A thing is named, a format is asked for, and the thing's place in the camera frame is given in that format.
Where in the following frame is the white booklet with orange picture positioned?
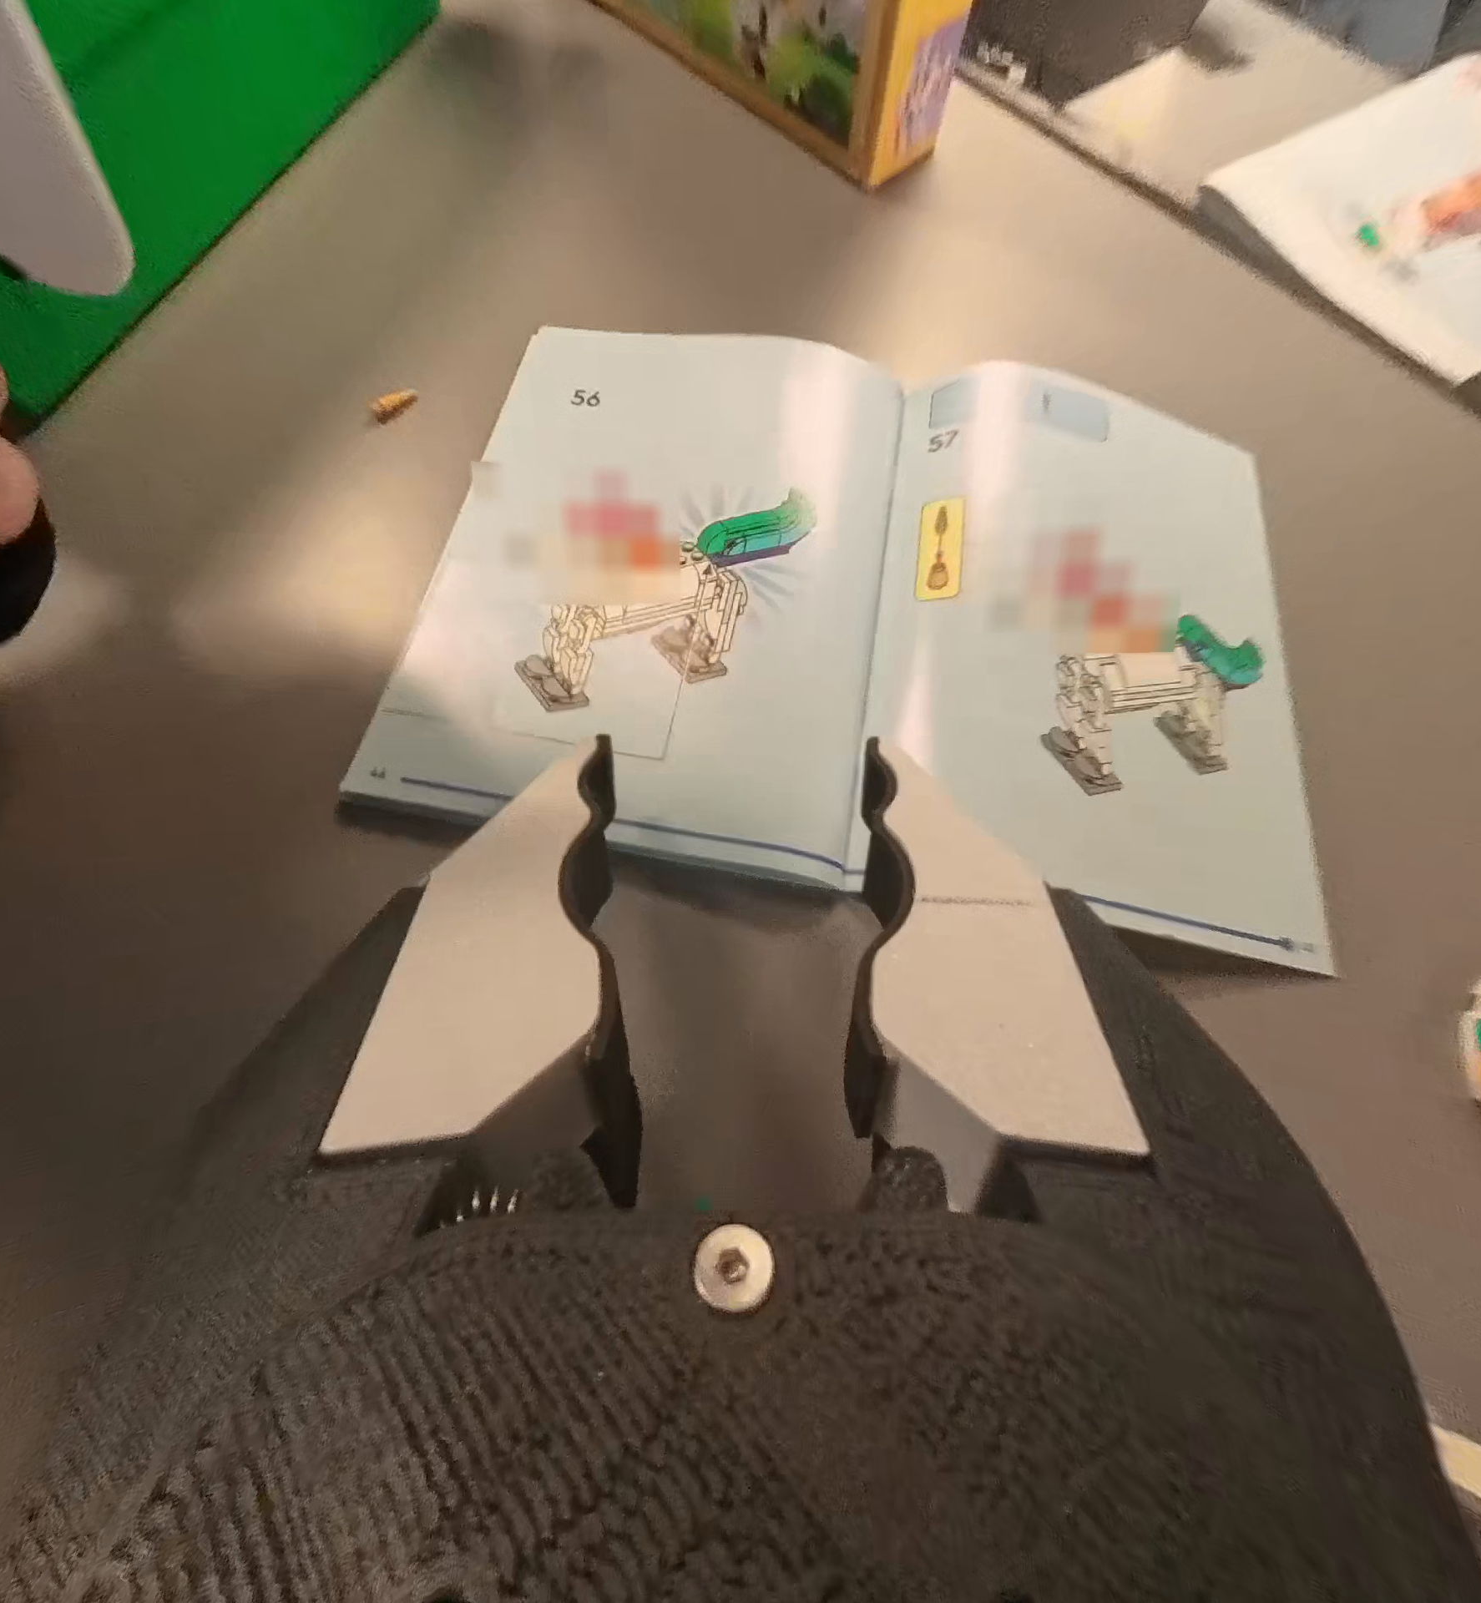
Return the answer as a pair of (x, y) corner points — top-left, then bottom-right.
(1196, 52), (1481, 386)

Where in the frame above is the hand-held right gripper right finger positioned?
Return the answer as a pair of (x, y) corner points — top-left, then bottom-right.
(844, 735), (1152, 1213)

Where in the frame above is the yellow lego set box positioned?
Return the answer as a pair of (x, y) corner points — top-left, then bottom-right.
(592, 0), (977, 191)

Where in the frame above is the black laptop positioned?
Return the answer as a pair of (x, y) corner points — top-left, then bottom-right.
(961, 0), (1212, 106)

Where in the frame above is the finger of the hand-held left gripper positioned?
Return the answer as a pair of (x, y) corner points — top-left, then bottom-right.
(0, 0), (137, 296)

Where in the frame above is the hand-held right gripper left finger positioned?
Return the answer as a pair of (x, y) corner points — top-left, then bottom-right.
(320, 734), (642, 1210)

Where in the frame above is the green plastic bin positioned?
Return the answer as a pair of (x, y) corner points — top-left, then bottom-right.
(0, 0), (442, 427)

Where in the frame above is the lego instruction booklet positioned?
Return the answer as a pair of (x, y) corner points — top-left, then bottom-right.
(339, 325), (1340, 980)

